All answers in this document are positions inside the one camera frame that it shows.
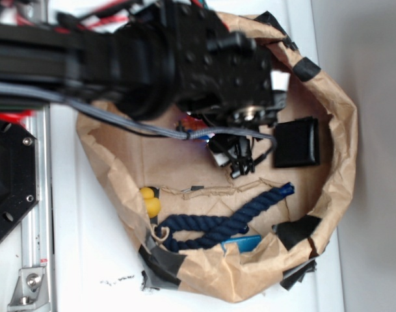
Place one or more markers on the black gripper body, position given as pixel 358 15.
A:
pixel 221 76

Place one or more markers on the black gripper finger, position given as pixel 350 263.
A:
pixel 232 150

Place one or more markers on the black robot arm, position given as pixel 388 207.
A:
pixel 169 53

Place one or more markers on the black leather wallet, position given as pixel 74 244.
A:
pixel 297 143

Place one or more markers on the brown paper bag bin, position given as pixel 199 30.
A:
pixel 294 232

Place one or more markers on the blue plastic block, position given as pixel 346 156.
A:
pixel 244 244

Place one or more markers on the yellow rubber duck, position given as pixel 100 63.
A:
pixel 151 200

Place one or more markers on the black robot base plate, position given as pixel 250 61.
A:
pixel 17 175

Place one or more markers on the aluminium extrusion rail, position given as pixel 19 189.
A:
pixel 37 226

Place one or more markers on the metal corner bracket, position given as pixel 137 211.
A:
pixel 31 292

